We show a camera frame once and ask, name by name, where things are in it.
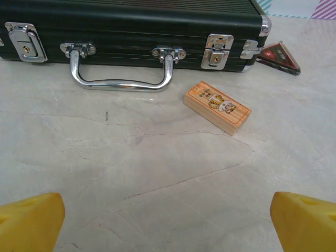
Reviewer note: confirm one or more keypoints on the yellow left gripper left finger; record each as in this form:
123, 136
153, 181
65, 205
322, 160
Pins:
29, 225

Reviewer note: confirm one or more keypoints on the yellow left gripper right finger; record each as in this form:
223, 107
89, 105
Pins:
307, 228

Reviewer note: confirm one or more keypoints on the red black triangular box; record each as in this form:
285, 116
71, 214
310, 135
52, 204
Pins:
281, 56

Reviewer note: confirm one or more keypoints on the wooden block with tiger print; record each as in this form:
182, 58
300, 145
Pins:
218, 107

